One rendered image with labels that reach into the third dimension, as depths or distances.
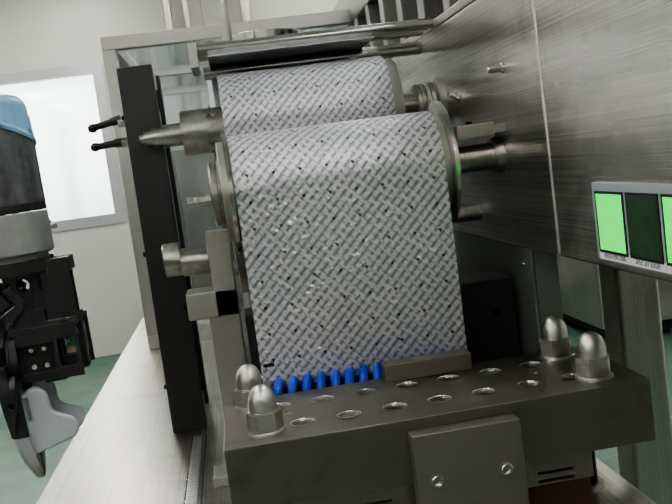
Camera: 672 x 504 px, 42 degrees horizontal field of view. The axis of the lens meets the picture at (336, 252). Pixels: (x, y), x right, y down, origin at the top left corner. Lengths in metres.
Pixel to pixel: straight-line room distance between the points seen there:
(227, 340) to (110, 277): 5.58
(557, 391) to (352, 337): 0.25
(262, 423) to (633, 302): 0.60
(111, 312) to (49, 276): 5.79
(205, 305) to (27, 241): 0.27
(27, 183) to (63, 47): 5.83
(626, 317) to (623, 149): 0.49
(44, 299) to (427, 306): 0.41
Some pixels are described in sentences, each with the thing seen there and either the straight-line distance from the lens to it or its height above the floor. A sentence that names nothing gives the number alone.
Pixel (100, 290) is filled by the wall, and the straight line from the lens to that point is 6.64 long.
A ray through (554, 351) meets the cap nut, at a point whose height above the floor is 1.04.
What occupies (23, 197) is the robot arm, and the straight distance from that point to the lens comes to 0.85.
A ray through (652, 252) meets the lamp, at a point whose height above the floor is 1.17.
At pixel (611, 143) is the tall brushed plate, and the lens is 0.79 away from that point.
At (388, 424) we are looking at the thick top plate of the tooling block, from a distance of 0.80.
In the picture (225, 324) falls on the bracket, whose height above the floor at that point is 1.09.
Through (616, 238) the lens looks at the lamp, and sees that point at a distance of 0.78.
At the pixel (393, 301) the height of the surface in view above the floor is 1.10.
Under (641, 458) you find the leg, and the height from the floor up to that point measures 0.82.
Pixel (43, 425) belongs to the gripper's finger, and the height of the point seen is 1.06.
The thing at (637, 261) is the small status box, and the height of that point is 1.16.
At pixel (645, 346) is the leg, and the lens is 1.24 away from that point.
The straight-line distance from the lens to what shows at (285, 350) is 0.98.
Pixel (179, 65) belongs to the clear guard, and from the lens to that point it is 2.01.
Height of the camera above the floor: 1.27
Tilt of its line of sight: 6 degrees down
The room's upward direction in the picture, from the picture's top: 8 degrees counter-clockwise
